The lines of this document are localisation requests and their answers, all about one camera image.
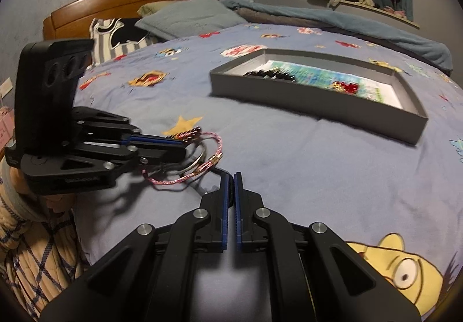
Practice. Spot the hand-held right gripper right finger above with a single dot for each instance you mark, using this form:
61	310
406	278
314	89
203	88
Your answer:
238	213

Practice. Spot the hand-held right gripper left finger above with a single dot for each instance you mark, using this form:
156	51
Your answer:
225	213

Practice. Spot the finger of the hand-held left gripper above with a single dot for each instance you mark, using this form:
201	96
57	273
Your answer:
152	140
166	154

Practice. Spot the silver bangle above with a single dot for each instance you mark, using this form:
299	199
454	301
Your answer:
202	159

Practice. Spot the grey shallow box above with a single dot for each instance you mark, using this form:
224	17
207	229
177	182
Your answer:
314	105

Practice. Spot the person's left forearm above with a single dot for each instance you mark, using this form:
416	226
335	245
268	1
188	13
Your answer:
32	253

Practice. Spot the person's left hand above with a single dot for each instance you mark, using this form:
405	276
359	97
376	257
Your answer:
54	202

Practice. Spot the pink box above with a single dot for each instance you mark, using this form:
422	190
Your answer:
5	123

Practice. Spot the blue cartoon printed bedsheet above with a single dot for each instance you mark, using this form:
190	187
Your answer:
289	170

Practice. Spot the striped cushion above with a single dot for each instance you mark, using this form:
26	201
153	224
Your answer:
108	36

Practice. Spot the grey-blue pillow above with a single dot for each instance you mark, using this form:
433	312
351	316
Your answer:
191	16

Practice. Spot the yellow-green pillow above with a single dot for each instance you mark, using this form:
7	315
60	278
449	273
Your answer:
150	8

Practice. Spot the teal printed paper liner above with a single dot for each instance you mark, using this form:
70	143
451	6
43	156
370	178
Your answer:
325	78

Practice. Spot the grey blanket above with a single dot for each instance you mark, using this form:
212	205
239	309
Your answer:
267	14

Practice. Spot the blue blanket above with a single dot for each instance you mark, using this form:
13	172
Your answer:
361	23

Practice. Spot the window sill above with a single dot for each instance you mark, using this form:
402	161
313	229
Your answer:
394	18

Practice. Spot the pink cloth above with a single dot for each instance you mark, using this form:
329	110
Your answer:
396	12

